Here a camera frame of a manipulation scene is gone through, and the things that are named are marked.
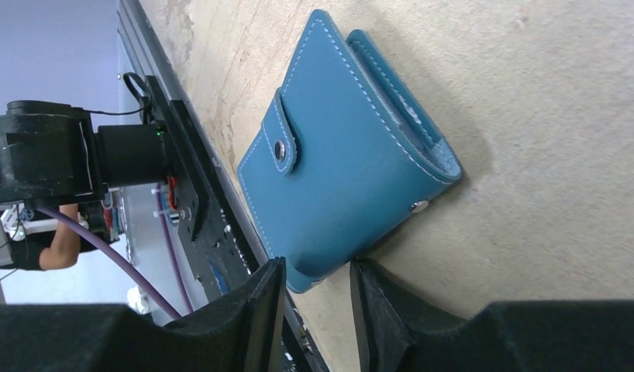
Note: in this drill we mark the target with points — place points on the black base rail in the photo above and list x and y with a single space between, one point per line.
216 246

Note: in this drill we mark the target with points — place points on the person in background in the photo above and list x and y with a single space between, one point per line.
53 250

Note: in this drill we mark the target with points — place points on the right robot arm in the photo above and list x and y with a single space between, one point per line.
50 155

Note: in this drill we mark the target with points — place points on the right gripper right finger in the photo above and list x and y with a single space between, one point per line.
398 331

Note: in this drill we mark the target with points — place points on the blue card holder wallet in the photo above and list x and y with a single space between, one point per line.
345 153

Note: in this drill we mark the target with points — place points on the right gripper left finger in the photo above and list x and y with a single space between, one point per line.
241 331

